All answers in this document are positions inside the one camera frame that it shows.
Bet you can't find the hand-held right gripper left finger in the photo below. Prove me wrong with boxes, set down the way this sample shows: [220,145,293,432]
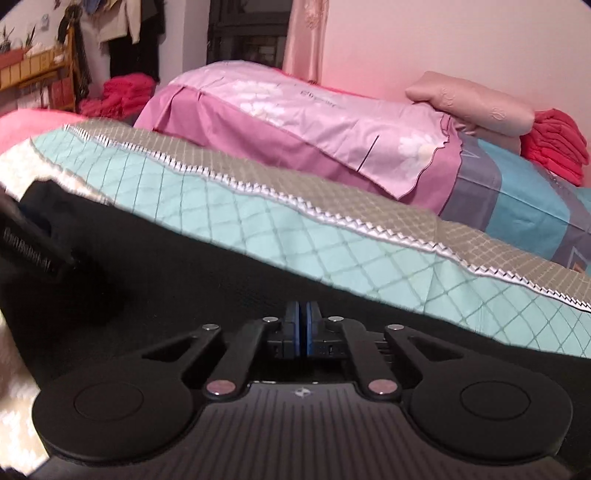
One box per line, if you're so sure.
[139,301,302,400]

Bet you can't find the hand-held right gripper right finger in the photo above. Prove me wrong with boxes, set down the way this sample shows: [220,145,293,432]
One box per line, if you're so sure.
[300,301,470,400]

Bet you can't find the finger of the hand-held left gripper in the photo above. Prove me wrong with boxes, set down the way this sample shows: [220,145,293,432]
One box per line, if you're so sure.
[15,196,47,227]

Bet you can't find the black pants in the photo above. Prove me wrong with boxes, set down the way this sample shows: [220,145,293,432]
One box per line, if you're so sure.
[0,179,591,407]

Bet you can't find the pink blanket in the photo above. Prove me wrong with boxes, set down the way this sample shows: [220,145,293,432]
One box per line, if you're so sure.
[0,108,89,154]

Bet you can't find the wooden shelf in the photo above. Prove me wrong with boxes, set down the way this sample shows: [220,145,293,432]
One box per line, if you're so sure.
[0,25,78,115]

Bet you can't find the pile of red clothes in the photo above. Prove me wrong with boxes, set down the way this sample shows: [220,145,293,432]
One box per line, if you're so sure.
[78,72,158,123]

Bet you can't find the dark hanging clothes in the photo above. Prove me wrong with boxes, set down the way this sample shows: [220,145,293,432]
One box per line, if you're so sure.
[99,0,166,85]

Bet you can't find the pink floral quilt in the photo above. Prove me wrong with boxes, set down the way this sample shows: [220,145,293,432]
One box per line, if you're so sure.
[133,60,465,214]

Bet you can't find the blue grey patterned quilt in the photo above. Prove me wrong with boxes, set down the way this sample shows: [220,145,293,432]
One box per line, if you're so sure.
[438,134,591,278]

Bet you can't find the pink pillow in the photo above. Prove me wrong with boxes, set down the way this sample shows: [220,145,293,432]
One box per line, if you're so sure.
[405,71,539,139]

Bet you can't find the pink curtain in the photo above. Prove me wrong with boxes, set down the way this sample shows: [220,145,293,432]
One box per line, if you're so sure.
[282,0,330,85]

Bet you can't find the folded red cloth stack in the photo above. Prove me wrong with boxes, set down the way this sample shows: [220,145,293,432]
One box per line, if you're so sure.
[519,108,591,188]

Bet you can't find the dark window frame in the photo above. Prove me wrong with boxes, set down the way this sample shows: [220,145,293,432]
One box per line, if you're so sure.
[208,0,294,73]

